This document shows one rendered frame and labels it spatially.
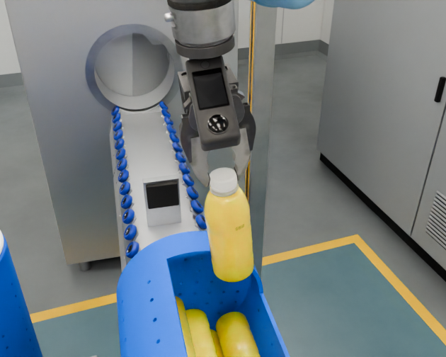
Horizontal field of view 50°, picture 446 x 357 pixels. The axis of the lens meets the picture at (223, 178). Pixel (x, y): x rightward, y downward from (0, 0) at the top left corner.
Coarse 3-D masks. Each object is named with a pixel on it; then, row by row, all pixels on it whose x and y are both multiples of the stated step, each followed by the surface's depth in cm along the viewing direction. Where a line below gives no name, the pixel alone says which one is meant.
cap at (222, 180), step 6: (222, 168) 69; (228, 168) 68; (210, 174) 67; (216, 174) 67; (222, 174) 67; (228, 174) 67; (234, 174) 67; (210, 180) 67; (216, 180) 66; (222, 180) 66; (228, 180) 66; (234, 180) 66; (216, 186) 66; (222, 186) 66; (228, 186) 66; (234, 186) 67; (222, 192) 67
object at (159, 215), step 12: (144, 180) 133; (156, 180) 133; (168, 180) 134; (144, 192) 134; (156, 192) 133; (168, 192) 134; (156, 204) 135; (168, 204) 136; (180, 204) 139; (156, 216) 139; (168, 216) 140; (180, 216) 141
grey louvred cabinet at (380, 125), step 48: (336, 0) 292; (384, 0) 250; (432, 0) 220; (336, 48) 302; (384, 48) 257; (432, 48) 225; (336, 96) 312; (384, 96) 265; (432, 96) 231; (336, 144) 323; (384, 144) 273; (432, 144) 236; (384, 192) 281; (432, 192) 243; (432, 240) 249
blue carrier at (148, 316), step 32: (160, 256) 86; (192, 256) 93; (128, 288) 86; (160, 288) 80; (192, 288) 98; (224, 288) 100; (256, 288) 97; (128, 320) 81; (160, 320) 75; (256, 320) 97; (128, 352) 77; (160, 352) 70
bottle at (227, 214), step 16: (208, 192) 69; (240, 192) 68; (208, 208) 68; (224, 208) 67; (240, 208) 68; (208, 224) 70; (224, 224) 68; (240, 224) 69; (208, 240) 73; (224, 240) 70; (240, 240) 70; (224, 256) 72; (240, 256) 72; (224, 272) 74; (240, 272) 74
